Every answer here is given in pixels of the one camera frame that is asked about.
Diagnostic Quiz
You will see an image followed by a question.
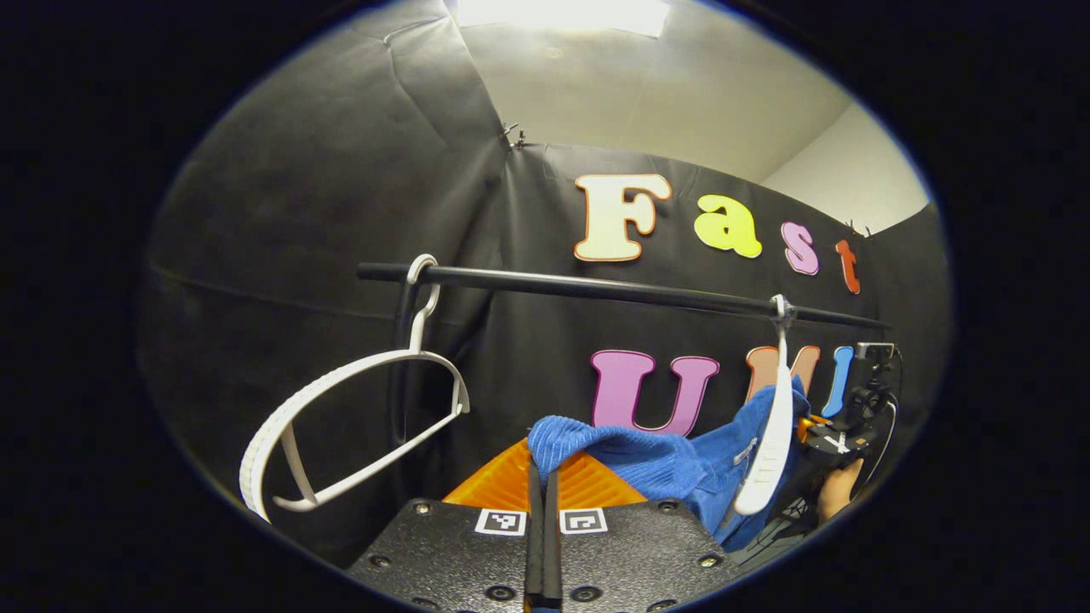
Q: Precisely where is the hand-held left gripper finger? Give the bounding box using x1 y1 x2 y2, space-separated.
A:
347 438 545 613
545 450 743 613

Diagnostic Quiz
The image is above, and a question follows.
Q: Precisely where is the blue shirt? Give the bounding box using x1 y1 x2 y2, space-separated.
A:
526 375 815 553

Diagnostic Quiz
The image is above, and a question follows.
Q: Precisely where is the white plastic hanger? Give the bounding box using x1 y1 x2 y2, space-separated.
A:
731 294 798 518
238 254 472 524

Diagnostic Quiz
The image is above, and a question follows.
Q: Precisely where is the black clothes rack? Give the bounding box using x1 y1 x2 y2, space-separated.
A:
356 261 892 452

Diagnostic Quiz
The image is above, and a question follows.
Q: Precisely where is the black backdrop cloth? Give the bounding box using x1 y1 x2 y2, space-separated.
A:
136 0 955 568

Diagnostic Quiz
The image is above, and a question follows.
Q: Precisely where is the ceiling light panel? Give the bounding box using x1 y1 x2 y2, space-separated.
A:
456 0 674 39

